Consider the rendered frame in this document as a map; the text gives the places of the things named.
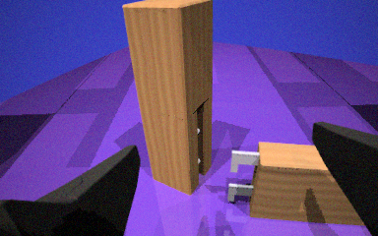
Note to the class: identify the wooden post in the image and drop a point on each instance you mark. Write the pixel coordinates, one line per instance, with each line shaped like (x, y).
(171, 49)

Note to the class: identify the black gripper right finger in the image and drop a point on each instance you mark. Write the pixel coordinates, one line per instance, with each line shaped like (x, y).
(352, 158)

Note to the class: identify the brown wooden board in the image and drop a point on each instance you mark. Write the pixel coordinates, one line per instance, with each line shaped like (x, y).
(291, 182)

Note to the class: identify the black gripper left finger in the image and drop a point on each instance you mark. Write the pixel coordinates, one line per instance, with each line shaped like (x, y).
(97, 203)

